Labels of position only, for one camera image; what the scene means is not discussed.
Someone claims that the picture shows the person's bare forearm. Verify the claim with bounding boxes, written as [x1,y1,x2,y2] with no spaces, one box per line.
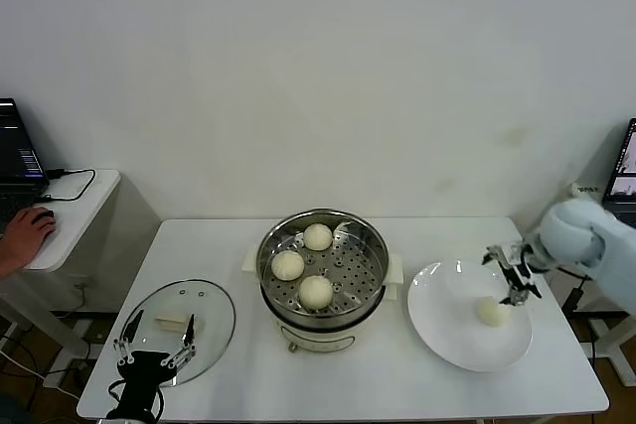
[0,247,21,280]

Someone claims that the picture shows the black floor cable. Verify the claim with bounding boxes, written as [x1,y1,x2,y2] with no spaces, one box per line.
[0,334,98,380]

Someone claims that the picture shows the white electric cooker pot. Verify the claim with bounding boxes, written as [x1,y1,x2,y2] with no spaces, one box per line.
[242,249,404,353]

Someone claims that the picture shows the black laptop with dock icons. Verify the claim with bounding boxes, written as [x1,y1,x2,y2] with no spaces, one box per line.
[0,97,54,236]

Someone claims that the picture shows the black cable with adapter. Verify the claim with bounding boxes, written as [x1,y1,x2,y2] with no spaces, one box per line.
[563,277,587,314]

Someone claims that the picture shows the black laptop charger cable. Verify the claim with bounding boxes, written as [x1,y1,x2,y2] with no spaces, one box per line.
[38,168,98,205]

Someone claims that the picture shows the white floor power strip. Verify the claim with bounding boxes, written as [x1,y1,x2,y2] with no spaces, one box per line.
[43,372,77,389]

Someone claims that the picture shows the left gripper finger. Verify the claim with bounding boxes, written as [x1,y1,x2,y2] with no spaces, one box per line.
[113,309,145,365]
[166,313,197,368]

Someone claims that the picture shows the white steamed baozi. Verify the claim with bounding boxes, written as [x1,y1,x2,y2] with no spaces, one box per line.
[270,250,306,281]
[475,296,511,329]
[302,222,333,250]
[298,274,335,311]

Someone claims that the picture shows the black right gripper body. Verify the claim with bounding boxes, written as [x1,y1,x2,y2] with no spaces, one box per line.
[501,242,541,286]

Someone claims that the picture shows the grey laptop showing camera windows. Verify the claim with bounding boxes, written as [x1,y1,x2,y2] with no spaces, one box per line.
[602,118,636,226]

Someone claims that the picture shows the person's bare hand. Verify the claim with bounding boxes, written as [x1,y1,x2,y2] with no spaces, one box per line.
[2,206,58,271]

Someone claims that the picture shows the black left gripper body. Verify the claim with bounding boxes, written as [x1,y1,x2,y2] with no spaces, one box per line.
[116,350,174,418]

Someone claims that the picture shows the white rounded side table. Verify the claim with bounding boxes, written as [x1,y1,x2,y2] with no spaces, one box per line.
[0,169,124,360]

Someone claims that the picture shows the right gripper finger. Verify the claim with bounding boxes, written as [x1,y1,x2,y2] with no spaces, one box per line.
[499,269,543,306]
[480,244,508,264]

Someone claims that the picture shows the glass lid with white handle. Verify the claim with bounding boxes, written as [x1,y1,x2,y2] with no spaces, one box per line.
[120,278,238,388]

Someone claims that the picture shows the white side table with label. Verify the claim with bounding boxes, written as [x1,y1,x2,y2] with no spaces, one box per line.
[570,184,636,388]

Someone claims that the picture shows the white round plate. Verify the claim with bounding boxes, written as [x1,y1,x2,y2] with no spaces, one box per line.
[407,259,535,373]

